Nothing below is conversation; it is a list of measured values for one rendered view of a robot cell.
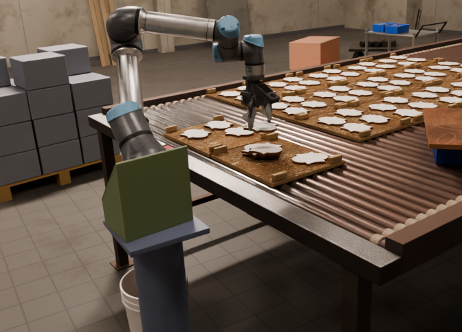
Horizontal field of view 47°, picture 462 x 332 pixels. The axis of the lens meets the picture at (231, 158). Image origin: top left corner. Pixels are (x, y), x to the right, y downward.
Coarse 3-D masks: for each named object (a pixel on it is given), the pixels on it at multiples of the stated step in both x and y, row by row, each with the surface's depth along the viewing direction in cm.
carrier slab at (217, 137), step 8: (224, 120) 265; (184, 128) 256; (192, 128) 255; (200, 128) 255; (168, 136) 246; (176, 136) 244; (208, 136) 241; (216, 136) 241; (224, 136) 240; (232, 136) 239; (248, 136) 238; (256, 136) 237; (184, 144) 234; (192, 144) 231; (200, 144) 231; (208, 144) 230; (224, 144) 229; (232, 144) 228; (240, 144) 228; (248, 144) 229; (200, 152) 224; (208, 152) 220
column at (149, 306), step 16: (192, 224) 173; (144, 240) 165; (160, 240) 164; (176, 240) 165; (144, 256) 171; (160, 256) 170; (176, 256) 174; (144, 272) 173; (160, 272) 172; (176, 272) 175; (144, 288) 175; (160, 288) 174; (176, 288) 177; (144, 304) 178; (160, 304) 176; (176, 304) 178; (144, 320) 181; (160, 320) 178; (176, 320) 180
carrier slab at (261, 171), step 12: (276, 144) 225; (288, 144) 224; (216, 156) 215; (228, 156) 214; (240, 156) 214; (288, 156) 210; (240, 168) 201; (252, 168) 200; (264, 168) 199; (276, 168) 198; (288, 168) 198; (300, 168) 197; (312, 168) 196; (324, 168) 198; (264, 180) 189; (288, 180) 189
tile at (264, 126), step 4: (256, 124) 211; (260, 124) 211; (264, 124) 210; (268, 124) 210; (272, 124) 210; (276, 124) 210; (244, 128) 208; (252, 128) 207; (256, 128) 206; (260, 128) 206; (264, 128) 206; (268, 128) 206; (272, 128) 206; (276, 128) 206; (256, 132) 203; (260, 132) 205; (264, 132) 204; (268, 132) 204
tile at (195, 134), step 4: (184, 132) 246; (188, 132) 245; (192, 132) 245; (196, 132) 245; (200, 132) 244; (204, 132) 244; (208, 132) 244; (184, 136) 242; (188, 136) 239; (192, 136) 239; (196, 136) 239; (200, 136) 238; (204, 136) 238
